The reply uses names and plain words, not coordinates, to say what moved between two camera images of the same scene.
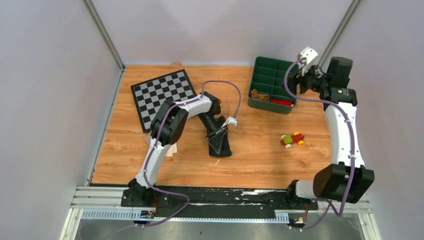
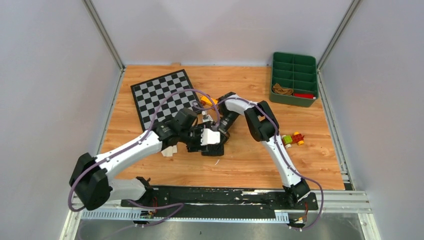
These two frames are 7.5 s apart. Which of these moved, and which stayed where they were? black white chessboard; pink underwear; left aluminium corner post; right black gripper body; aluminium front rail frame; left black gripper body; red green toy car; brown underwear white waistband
Moved: right black gripper body; brown underwear white waistband; left black gripper body
Stayed: black white chessboard; pink underwear; aluminium front rail frame; left aluminium corner post; red green toy car
